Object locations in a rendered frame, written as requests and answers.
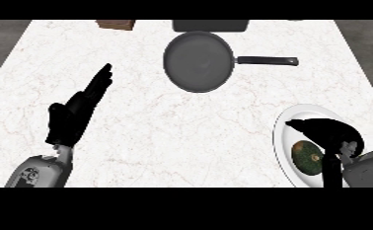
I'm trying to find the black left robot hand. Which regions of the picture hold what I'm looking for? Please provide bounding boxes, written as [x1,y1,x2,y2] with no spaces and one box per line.
[44,62,115,148]

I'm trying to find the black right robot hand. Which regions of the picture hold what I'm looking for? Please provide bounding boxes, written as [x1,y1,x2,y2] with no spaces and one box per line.
[285,117,366,189]

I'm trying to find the white plate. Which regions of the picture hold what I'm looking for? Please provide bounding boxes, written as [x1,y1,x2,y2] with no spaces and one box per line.
[271,104,352,189]

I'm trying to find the green squash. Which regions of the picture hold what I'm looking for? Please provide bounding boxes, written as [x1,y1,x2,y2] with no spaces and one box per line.
[290,139,326,177]

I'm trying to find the dark grey frying pan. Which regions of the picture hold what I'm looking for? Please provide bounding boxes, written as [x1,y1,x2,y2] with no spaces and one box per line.
[162,31,301,94]

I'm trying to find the brown wooden block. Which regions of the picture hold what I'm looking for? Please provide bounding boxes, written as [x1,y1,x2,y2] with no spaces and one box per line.
[94,20,137,32]

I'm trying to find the dark grey appliance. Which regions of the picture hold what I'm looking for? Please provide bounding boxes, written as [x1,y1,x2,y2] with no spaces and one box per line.
[171,20,251,34]

